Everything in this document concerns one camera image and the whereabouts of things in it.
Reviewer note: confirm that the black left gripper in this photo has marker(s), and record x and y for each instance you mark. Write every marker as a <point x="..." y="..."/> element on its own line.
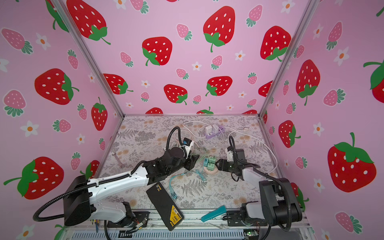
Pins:
<point x="191" y="162"/>

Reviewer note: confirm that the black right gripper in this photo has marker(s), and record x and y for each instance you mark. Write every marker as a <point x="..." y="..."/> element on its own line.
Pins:
<point x="222" y="164"/>

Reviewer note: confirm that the round pink power socket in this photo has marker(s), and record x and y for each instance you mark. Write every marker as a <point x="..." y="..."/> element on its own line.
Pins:
<point x="210" y="169"/>

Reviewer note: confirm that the green plug adapter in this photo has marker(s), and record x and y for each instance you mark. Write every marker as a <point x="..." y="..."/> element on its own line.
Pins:
<point x="212" y="160"/>

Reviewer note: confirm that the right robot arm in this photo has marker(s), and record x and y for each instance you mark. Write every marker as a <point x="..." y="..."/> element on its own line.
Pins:
<point x="277" y="206"/>

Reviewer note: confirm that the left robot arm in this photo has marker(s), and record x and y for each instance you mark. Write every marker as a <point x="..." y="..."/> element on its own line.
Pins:
<point x="86" y="199"/>

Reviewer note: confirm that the white charger plug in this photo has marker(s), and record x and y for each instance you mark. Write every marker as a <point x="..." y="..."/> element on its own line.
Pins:
<point x="211" y="129"/>

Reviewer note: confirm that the purple power strip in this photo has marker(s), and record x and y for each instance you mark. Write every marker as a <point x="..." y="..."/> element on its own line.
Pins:
<point x="221" y="131"/>

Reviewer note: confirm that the teal plastic tool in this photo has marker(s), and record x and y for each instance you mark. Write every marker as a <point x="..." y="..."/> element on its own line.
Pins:
<point x="213" y="214"/>

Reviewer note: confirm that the black rectangular device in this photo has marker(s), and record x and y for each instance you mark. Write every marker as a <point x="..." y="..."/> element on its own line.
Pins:
<point x="170" y="214"/>

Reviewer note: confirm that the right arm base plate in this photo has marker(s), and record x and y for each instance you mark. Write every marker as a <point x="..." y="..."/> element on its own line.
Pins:
<point x="238" y="218"/>

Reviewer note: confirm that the aluminium front rail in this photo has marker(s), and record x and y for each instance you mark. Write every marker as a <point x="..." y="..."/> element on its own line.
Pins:
<point x="191" y="228"/>

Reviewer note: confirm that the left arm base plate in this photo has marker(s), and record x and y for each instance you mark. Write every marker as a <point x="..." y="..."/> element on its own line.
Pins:
<point x="140" y="218"/>

